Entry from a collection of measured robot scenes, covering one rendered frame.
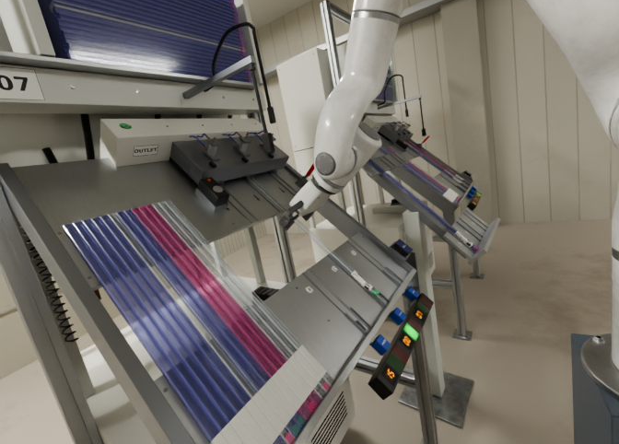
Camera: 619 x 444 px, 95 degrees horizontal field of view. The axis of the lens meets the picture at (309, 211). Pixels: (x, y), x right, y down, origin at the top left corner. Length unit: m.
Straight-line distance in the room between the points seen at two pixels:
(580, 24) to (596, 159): 3.29
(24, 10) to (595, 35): 0.90
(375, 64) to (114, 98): 0.59
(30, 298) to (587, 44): 1.00
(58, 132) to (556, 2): 0.99
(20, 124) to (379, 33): 0.81
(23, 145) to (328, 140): 0.70
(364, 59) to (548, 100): 3.17
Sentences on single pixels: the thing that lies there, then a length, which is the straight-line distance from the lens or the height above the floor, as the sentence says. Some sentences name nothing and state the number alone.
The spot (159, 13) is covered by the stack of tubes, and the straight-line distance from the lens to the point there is 0.97.
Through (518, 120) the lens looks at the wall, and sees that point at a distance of 3.65.
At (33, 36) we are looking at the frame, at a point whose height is 1.42.
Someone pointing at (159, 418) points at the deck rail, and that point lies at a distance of 0.48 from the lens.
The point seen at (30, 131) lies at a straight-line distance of 0.95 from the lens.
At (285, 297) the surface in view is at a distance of 0.62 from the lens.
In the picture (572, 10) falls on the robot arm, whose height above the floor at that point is 1.22.
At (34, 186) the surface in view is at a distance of 0.75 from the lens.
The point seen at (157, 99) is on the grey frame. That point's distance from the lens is 0.89.
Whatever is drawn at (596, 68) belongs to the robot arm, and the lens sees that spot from 0.57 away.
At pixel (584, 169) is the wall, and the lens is 3.78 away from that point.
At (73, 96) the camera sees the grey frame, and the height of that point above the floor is 1.33.
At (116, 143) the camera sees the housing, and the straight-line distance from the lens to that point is 0.78.
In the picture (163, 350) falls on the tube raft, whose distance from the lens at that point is 0.51.
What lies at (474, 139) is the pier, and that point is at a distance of 3.48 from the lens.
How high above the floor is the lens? 1.10
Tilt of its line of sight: 10 degrees down
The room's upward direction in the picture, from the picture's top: 11 degrees counter-clockwise
